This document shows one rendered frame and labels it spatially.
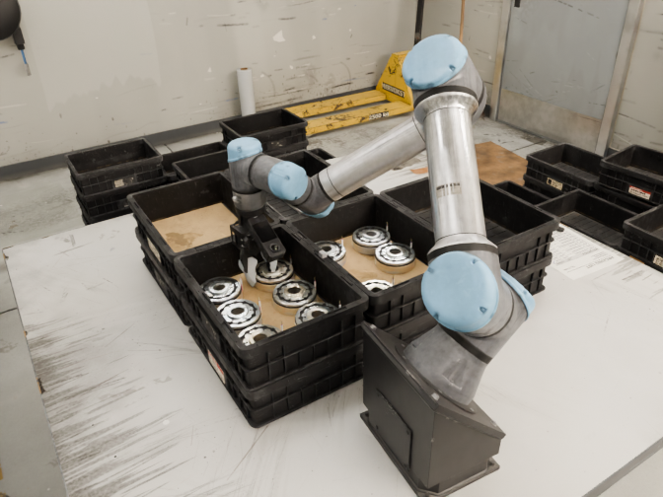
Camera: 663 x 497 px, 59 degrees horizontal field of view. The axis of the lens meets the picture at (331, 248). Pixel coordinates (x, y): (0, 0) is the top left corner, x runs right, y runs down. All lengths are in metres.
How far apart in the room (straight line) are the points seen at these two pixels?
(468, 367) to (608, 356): 0.56
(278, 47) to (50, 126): 1.82
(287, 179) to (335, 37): 4.08
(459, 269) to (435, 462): 0.36
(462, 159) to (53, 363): 1.08
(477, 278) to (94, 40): 3.85
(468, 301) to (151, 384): 0.81
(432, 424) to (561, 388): 0.49
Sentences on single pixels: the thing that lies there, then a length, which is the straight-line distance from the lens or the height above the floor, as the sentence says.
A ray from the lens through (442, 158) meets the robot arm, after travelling 1.02.
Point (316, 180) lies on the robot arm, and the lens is 1.30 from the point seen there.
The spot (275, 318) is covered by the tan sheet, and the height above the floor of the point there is 0.83.
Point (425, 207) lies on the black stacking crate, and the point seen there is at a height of 0.83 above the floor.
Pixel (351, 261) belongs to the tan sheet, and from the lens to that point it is 1.53.
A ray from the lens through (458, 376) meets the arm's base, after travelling 1.07.
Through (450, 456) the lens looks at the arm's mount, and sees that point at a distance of 1.11.
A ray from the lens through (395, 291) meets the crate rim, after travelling 1.26.
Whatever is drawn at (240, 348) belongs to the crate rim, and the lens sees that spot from 1.13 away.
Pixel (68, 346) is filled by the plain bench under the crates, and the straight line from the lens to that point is 1.63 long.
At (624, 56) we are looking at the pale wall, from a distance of 4.27.
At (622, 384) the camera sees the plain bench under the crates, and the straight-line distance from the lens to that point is 1.49.
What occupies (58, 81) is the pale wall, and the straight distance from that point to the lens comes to 4.49.
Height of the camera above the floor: 1.67
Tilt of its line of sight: 32 degrees down
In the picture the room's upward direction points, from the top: 2 degrees counter-clockwise
